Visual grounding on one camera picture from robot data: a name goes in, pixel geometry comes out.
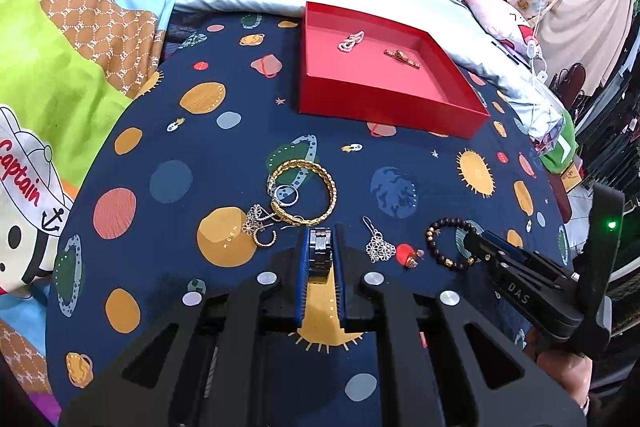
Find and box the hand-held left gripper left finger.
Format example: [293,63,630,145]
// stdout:
[60,227,313,427]

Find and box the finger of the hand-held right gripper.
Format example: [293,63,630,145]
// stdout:
[462,234,586,343]
[477,229,582,284]

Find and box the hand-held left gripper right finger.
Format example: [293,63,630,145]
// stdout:
[332,224,587,427]

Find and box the silver metal wristwatch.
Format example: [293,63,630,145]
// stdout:
[307,228,334,286]

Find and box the silver flower earring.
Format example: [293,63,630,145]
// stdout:
[241,204,281,236]
[362,215,397,264]

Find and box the gold chain bracelet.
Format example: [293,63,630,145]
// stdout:
[268,159,339,228]

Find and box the dark bead bracelet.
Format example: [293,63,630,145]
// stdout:
[425,217,481,272]

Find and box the red cardboard box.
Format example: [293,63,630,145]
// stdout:
[299,1,491,140]

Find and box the person's right hand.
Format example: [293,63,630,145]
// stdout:
[525,327,597,414]

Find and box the dark red cloth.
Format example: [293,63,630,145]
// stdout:
[547,172,572,224]

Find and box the green cloth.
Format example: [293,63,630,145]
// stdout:
[540,111,582,176]

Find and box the dark wooden chair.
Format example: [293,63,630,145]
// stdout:
[547,63,589,108]

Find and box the small gold wristwatch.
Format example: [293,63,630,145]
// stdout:
[383,48,421,70]

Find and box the pink cartoon pillow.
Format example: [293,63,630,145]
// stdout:
[462,0,542,58]

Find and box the beige cloth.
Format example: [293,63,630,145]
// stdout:
[537,0,640,84]

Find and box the colourful cartoon monkey blanket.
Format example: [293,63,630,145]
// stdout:
[0,0,213,427]

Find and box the white cable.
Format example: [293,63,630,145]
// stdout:
[525,0,557,84]

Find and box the pink pearl bracelet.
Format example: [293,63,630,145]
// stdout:
[337,31,367,54]

